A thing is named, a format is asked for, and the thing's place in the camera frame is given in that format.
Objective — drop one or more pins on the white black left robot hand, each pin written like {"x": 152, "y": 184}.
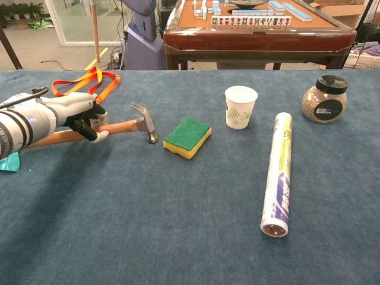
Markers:
{"x": 74, "y": 104}

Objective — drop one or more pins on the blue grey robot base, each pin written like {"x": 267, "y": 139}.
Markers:
{"x": 142, "y": 44}

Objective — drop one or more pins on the green yellow sponge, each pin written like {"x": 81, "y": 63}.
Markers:
{"x": 187, "y": 136}

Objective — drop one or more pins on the wooden pole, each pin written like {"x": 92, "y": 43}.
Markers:
{"x": 95, "y": 29}

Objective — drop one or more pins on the black slanted pole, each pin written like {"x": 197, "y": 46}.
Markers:
{"x": 10, "y": 50}

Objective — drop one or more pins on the green cloth on floor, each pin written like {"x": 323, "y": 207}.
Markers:
{"x": 41, "y": 24}

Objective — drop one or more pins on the teal snack bag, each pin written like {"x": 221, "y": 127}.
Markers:
{"x": 10, "y": 163}

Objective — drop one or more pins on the potted green plants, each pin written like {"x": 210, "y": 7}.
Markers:
{"x": 20, "y": 10}

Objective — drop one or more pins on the standing blue white tiles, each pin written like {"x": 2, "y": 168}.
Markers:
{"x": 205, "y": 9}

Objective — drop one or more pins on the white paper cup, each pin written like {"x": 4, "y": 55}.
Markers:
{"x": 240, "y": 110}

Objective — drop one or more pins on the blue table cloth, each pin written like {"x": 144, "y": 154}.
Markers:
{"x": 190, "y": 222}

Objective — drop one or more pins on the brown mahjong table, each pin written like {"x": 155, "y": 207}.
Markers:
{"x": 255, "y": 41}

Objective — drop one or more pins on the row of printed mahjong tiles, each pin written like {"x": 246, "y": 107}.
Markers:
{"x": 250, "y": 20}

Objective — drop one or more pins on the row of blue backed tiles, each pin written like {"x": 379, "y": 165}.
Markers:
{"x": 252, "y": 12}

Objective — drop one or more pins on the cling film roll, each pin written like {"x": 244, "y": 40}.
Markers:
{"x": 279, "y": 166}

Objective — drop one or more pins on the stacked blue backed tiles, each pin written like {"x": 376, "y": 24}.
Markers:
{"x": 276, "y": 6}

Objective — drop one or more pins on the long blue backed tile row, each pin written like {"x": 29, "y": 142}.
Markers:
{"x": 298, "y": 12}

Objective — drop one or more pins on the seed jar with black lid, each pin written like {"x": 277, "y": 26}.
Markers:
{"x": 325, "y": 104}

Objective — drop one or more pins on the cardboard box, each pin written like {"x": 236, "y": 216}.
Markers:
{"x": 344, "y": 12}

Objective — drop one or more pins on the black tripod stand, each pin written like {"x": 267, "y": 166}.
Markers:
{"x": 356, "y": 35}

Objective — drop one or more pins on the white plastic basket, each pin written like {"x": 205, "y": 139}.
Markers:
{"x": 365, "y": 60}

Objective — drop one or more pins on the purple cloth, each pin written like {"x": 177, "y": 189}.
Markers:
{"x": 372, "y": 50}

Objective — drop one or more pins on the white glass door frame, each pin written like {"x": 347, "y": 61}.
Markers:
{"x": 59, "y": 29}

